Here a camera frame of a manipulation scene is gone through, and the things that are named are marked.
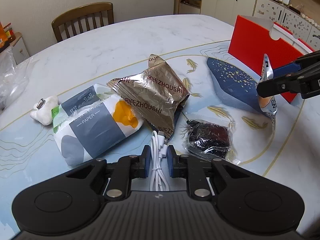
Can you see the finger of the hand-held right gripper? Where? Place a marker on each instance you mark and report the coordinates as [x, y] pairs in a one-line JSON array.
[[272, 87], [285, 70]]

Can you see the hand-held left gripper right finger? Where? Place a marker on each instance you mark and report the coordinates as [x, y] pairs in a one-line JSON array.
[[171, 160]]

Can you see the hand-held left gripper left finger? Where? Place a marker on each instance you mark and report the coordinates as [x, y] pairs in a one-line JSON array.
[[147, 160]]

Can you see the white snack pouch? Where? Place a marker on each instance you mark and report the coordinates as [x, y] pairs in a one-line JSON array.
[[266, 106]]

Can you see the red cardboard box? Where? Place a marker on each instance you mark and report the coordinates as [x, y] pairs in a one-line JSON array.
[[250, 42]]

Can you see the grey white tissue pack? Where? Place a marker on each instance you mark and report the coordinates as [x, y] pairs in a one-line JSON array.
[[95, 127]]

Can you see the gold foil snack packet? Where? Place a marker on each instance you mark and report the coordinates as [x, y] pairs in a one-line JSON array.
[[155, 92]]

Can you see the clear packet of dark snack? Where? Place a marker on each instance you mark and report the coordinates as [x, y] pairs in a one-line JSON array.
[[210, 137]]

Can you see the sticker covered white cabinet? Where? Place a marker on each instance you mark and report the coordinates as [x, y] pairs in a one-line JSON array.
[[287, 20]]

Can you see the white lower cabinet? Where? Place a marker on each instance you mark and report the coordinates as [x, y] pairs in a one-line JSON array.
[[225, 1]]

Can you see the clear plastic bag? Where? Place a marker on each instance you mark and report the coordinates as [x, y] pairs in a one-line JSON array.
[[12, 80]]

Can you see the wooden chair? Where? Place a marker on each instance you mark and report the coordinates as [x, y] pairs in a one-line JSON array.
[[82, 11]]

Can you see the small white side cabinet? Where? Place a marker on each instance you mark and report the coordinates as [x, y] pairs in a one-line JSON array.
[[21, 48]]

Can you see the glass jar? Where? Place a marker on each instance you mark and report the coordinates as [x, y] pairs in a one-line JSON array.
[[9, 33]]

